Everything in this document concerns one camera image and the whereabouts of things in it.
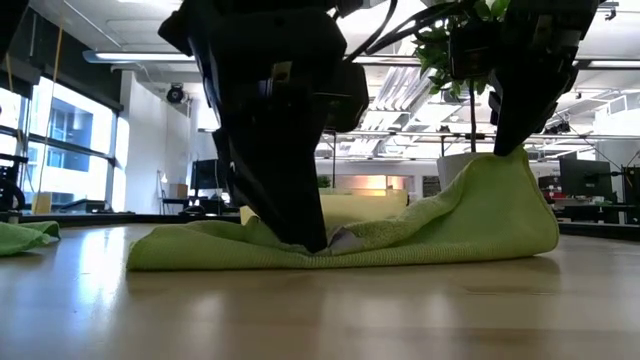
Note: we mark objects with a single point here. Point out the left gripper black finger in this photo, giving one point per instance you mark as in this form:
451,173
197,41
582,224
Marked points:
280,175

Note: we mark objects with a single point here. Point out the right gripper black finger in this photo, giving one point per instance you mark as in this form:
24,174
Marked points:
525,110

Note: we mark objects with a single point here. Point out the lime green microfiber towel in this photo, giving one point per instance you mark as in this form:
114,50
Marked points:
450,225

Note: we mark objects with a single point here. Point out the grass green microfiber towel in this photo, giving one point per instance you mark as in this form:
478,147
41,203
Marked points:
20,237

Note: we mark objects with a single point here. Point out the black computer monitor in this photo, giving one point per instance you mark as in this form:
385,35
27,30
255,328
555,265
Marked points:
585,177
632,190
205,175

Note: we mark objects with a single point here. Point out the yellow translucent plastic bin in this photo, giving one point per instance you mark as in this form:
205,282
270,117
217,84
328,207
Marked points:
370,207

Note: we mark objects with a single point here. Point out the brown cardboard box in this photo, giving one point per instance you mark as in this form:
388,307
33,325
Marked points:
178,191

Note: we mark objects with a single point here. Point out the long ceiling light bar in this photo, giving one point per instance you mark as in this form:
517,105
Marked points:
140,56

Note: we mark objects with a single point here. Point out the large office window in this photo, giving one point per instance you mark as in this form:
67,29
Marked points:
75,125

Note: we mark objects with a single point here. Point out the black wheeled equipment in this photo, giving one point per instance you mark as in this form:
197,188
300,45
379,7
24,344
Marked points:
12,158

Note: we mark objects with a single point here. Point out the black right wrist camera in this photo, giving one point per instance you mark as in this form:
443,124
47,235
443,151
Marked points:
472,50

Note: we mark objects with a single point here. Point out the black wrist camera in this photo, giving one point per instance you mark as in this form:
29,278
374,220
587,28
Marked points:
350,95
472,50

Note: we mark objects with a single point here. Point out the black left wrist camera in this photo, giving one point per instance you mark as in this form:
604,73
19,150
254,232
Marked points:
350,95

